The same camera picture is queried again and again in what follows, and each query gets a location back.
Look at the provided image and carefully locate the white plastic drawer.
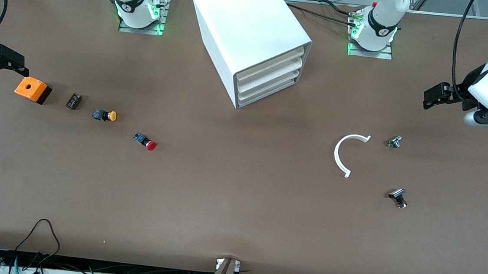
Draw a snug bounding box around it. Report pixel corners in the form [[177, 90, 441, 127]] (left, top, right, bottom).
[[236, 52, 305, 96], [237, 73, 298, 112], [236, 41, 307, 88], [237, 63, 301, 103]]

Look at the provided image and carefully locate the yellow push button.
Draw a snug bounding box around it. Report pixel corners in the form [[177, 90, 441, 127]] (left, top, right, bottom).
[[92, 108, 118, 122]]

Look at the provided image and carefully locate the red push button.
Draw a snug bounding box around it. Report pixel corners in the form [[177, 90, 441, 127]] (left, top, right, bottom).
[[133, 132, 158, 152]]

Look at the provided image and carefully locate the white drawer cabinet shell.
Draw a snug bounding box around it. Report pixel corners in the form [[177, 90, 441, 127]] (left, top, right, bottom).
[[183, 0, 316, 115]]

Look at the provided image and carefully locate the small black contact block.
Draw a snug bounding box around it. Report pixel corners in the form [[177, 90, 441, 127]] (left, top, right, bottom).
[[66, 92, 83, 111]]

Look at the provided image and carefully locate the orange button enclosure box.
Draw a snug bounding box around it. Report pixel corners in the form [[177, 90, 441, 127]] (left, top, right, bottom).
[[13, 76, 53, 106]]

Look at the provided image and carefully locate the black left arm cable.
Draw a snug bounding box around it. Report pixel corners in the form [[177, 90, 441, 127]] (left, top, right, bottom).
[[449, 0, 476, 104]]

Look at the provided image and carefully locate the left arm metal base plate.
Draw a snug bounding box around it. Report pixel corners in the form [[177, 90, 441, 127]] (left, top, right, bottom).
[[347, 10, 396, 60]]

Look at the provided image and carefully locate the black selector switch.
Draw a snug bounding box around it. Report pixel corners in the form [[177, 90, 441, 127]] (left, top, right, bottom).
[[387, 188, 409, 209]]

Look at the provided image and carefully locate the white curved plastic bracket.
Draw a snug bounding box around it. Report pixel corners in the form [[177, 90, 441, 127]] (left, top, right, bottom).
[[332, 132, 372, 180]]

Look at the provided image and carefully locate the short black cable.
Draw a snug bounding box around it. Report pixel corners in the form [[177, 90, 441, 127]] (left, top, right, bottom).
[[318, 0, 354, 16]]

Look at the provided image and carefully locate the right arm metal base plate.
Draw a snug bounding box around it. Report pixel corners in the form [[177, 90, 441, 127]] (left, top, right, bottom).
[[118, 0, 170, 36]]

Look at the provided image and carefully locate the long black cable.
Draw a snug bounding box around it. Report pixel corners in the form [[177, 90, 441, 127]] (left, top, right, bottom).
[[284, 2, 361, 29]]

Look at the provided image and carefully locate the looped black cable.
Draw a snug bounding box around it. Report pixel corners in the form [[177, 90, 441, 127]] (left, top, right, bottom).
[[14, 217, 63, 267]]

